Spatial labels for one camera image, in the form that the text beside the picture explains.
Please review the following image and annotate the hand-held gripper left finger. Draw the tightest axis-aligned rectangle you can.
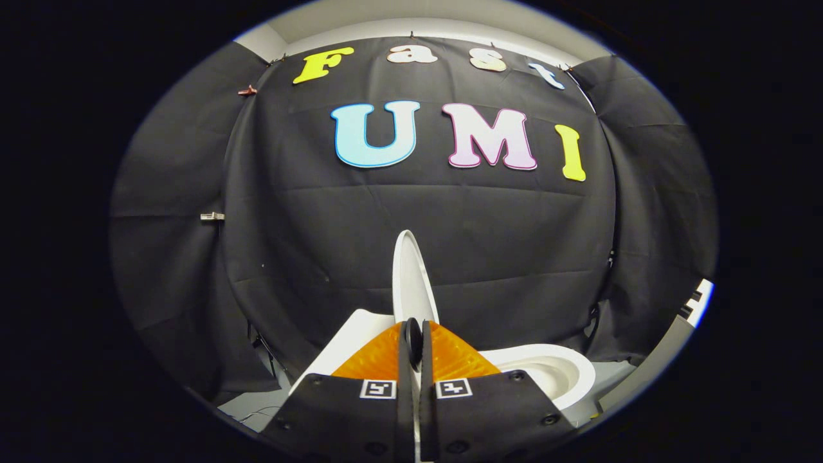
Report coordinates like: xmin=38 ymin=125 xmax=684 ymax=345
xmin=260 ymin=317 xmax=419 ymax=463

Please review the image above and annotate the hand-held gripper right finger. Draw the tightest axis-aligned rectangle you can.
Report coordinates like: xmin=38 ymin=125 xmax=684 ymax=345
xmin=418 ymin=320 xmax=576 ymax=463

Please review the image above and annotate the white toilet lid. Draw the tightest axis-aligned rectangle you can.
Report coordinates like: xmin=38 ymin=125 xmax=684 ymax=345
xmin=392 ymin=230 xmax=440 ymax=325

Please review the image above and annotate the white ceramic toilet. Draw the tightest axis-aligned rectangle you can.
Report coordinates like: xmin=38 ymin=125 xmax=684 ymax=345
xmin=289 ymin=309 xmax=599 ymax=425

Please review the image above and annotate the white toilet seat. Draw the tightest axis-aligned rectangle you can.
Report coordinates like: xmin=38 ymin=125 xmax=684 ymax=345
xmin=479 ymin=344 xmax=597 ymax=412

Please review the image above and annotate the black backdrop cloth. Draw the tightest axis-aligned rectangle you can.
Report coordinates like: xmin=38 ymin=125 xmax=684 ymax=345
xmin=109 ymin=35 xmax=718 ymax=406

